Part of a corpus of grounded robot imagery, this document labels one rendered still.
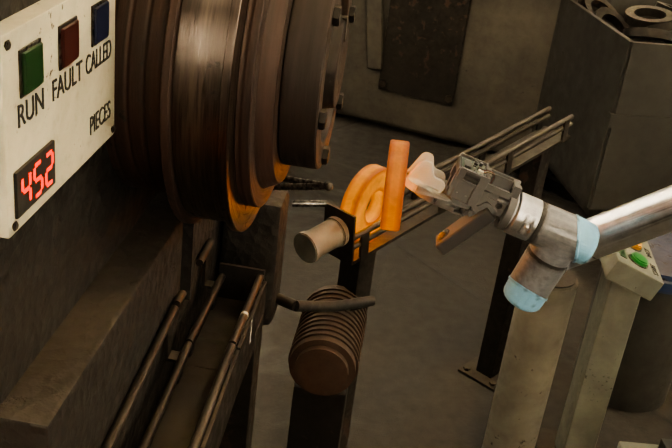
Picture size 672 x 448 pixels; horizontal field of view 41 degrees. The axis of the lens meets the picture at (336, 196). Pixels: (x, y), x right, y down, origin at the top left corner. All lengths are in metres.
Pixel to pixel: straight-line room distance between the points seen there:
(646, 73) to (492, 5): 0.84
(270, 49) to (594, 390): 1.39
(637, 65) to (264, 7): 2.35
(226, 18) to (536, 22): 2.90
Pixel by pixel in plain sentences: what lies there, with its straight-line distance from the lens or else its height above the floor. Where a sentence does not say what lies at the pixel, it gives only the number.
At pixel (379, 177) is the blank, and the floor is 0.77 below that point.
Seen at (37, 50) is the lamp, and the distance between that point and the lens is 0.82.
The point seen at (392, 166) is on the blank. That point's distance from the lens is 1.48.
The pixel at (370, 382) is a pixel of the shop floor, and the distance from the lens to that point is 2.46.
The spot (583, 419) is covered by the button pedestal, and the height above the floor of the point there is 0.16.
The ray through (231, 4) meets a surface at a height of 1.22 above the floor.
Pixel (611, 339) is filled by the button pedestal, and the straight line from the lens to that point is 2.12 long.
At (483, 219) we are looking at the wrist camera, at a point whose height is 0.80.
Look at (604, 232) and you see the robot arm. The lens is 1.68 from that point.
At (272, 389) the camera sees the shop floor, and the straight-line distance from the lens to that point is 2.39.
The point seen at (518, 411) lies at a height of 0.19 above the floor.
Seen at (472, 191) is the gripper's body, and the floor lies 0.85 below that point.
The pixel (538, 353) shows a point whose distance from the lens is 2.06.
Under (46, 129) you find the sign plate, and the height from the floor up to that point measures 1.13.
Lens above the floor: 1.46
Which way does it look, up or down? 25 degrees down
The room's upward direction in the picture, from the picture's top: 7 degrees clockwise
